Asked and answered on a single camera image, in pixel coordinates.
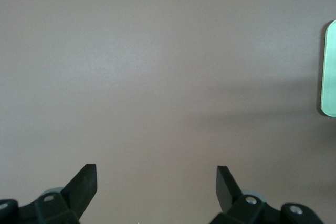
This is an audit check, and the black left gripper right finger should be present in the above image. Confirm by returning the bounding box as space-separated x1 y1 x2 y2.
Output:
211 165 322 224

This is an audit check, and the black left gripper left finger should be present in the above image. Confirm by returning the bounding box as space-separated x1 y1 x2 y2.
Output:
0 163 98 224

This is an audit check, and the light green rectangular tray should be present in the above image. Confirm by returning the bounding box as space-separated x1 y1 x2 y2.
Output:
319 19 336 118

